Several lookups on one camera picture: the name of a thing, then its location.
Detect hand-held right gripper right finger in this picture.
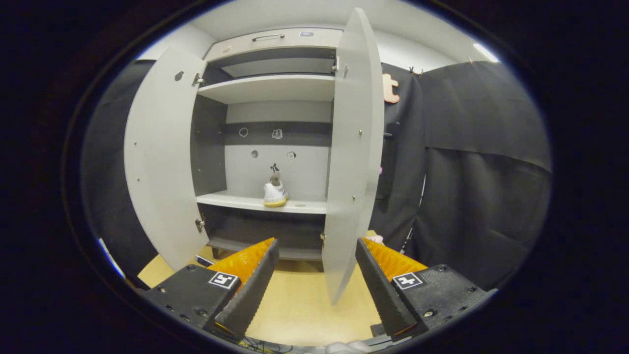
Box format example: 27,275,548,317
355,237,497,341

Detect black backdrop cloth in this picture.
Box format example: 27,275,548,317
408,60,553,291
81,59,163,276
369,63,428,256

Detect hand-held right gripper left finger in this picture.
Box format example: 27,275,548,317
143,237,280,340

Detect grey shoe cabinet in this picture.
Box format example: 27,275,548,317
189,27,344,272

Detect grey cabinet drawer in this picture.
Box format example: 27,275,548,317
204,28,343,63

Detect grey shoe cabinet door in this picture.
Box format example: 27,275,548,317
124,46,211,271
322,7,385,305

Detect dark upright panel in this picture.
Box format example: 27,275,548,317
381,122,400,214

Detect grey cabinet shelf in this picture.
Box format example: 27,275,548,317
221,58,336,78
198,74,336,105
196,190,327,215

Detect white shoe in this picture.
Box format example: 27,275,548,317
263,171,289,208

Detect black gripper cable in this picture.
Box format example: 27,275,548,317
238,336,295,354

